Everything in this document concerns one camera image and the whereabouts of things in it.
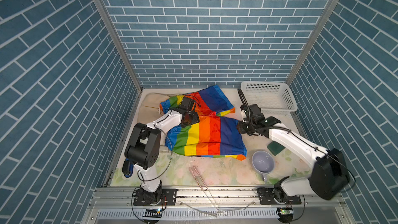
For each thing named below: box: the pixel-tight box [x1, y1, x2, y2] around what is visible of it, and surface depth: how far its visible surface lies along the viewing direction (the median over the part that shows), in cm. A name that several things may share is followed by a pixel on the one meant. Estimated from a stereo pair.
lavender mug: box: [251, 150, 275, 182], surface depth 82 cm
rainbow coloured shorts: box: [158, 85, 248, 161], surface depth 95 cm
